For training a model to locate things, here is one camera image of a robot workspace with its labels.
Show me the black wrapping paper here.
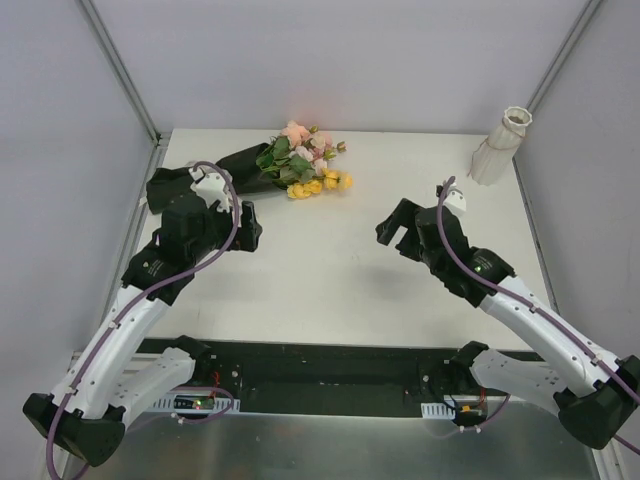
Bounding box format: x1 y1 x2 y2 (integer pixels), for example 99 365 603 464
146 143 284 214

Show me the left aluminium frame post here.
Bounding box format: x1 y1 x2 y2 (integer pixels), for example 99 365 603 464
75 0 162 146

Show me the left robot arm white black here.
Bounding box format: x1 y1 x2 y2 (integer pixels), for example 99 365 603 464
23 194 262 467

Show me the white cable duct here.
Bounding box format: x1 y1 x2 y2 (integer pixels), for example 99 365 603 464
420 403 456 421
147 391 240 416

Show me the artificial flower bunch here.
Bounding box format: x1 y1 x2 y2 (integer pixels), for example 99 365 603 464
256 120 354 200

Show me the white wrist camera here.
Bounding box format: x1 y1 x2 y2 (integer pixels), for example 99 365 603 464
440 181 467 218
188 166 232 213

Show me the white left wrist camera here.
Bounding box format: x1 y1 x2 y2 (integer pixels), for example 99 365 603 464
188 166 232 213

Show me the white ribbed ceramic vase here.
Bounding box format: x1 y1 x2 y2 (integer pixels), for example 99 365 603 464
468 106 533 186

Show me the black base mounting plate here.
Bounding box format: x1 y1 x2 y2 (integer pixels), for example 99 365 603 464
189 341 480 418

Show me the right white cable duct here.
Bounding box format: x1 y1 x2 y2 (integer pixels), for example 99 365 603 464
420 403 456 421

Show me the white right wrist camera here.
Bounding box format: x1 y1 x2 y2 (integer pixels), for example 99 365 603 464
440 181 467 218

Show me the left white cable duct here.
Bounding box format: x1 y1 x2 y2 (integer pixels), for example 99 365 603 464
147 391 240 416

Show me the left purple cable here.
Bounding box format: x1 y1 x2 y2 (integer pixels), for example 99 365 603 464
47 160 241 480

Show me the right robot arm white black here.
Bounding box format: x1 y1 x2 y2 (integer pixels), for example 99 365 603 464
376 199 639 450

